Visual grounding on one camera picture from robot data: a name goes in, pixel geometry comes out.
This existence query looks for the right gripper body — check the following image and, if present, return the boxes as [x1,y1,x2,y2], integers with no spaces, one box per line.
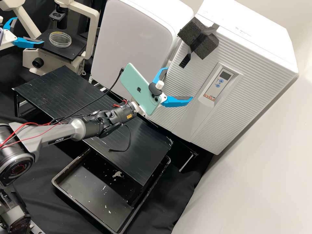
[133,101,148,116]

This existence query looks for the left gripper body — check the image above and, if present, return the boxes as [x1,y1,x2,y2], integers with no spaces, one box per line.
[0,30,18,51]

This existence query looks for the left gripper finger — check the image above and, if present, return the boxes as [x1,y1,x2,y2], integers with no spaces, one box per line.
[3,17,19,31]
[13,37,45,48]

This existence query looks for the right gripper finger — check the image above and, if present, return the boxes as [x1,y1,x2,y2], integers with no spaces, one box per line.
[161,94,194,108]
[153,67,169,84]

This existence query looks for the incubator door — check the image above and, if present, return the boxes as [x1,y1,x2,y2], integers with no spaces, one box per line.
[146,17,299,156]

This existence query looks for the white incubator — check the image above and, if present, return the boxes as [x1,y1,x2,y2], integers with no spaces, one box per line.
[194,0,300,75]

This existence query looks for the cream microscope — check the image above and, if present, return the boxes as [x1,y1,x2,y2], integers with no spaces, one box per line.
[0,0,101,76]

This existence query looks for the petri dish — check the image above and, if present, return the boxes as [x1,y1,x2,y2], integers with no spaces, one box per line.
[48,31,73,48]

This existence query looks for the white box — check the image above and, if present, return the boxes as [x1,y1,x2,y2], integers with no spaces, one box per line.
[90,0,195,91]

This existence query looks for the black platform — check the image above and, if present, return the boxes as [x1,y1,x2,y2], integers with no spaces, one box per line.
[12,65,174,196]

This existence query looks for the black tray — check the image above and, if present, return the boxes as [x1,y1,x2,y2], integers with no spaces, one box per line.
[51,147,171,233]

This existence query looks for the right wrist camera phone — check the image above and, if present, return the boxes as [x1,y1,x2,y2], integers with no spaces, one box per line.
[121,62,169,116]

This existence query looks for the black cable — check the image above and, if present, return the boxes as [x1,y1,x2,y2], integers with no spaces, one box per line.
[108,123,133,153]
[50,68,124,125]

